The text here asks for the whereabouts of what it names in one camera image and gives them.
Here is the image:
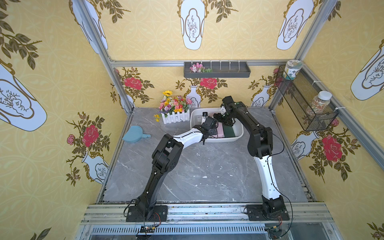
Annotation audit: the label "pink pencil case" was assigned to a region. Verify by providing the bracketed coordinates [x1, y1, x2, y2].
[213, 114, 225, 138]

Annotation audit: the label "clear pencil case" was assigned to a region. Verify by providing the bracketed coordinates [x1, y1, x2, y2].
[192, 114, 202, 127]

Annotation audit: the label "white plastic storage box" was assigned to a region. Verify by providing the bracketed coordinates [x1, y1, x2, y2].
[189, 107, 244, 143]

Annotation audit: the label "green pencil case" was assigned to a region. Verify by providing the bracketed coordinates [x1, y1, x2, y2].
[223, 125, 236, 138]

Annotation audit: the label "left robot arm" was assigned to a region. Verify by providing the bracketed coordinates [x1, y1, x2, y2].
[135, 117, 218, 220]

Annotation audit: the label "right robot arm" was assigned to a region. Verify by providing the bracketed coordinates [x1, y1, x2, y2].
[222, 96, 286, 219]

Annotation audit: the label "flowers in white fence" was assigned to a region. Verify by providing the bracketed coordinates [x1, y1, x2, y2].
[154, 90, 193, 124]

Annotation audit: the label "pink flowers in tray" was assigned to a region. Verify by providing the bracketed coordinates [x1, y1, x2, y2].
[190, 63, 213, 73]

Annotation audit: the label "patterned tin jar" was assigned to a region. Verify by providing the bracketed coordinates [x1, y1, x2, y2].
[282, 60, 303, 80]

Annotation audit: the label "glass jar white lid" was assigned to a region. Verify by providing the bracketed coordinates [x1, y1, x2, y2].
[306, 91, 333, 117]

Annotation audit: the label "small circuit board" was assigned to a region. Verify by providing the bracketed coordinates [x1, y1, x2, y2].
[140, 226, 156, 234]

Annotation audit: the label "grey wall shelf tray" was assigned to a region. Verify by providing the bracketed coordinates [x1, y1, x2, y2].
[184, 60, 251, 79]

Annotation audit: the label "black wire basket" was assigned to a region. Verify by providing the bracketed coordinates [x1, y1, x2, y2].
[276, 66, 339, 132]

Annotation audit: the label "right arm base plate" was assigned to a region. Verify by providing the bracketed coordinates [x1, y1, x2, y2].
[246, 204, 290, 221]

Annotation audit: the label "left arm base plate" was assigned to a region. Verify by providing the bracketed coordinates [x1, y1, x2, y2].
[125, 205, 168, 223]

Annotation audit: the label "aluminium front rail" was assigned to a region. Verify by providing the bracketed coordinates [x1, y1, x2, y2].
[76, 202, 342, 240]

